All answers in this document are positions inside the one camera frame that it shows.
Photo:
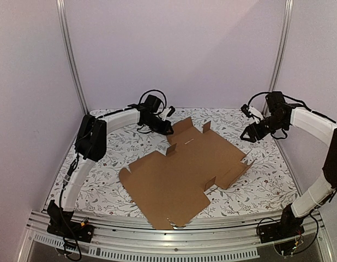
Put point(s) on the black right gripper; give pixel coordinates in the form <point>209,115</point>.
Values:
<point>258,129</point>

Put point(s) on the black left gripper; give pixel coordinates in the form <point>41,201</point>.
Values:
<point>168,126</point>

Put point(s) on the brown cardboard box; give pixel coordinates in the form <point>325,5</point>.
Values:
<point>169,189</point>

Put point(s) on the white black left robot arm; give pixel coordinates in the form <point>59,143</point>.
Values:
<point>91,145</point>

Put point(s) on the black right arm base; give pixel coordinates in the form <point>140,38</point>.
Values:
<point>280,230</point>

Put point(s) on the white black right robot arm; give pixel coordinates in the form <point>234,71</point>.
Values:
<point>285,112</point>

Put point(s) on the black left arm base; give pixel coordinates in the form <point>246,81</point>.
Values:
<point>71,230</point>

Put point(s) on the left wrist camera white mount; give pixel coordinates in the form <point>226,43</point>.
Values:
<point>167,112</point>

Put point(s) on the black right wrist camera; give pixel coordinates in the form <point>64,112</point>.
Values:
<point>251,112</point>

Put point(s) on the aluminium front rail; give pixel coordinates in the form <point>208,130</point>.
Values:
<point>119,238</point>

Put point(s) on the right aluminium frame post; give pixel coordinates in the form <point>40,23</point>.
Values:
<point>286,24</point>

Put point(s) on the aluminium frame post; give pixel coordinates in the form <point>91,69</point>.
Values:
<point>63,21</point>
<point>286,24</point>

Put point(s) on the left aluminium frame post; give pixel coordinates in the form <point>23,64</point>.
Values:
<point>63,21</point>

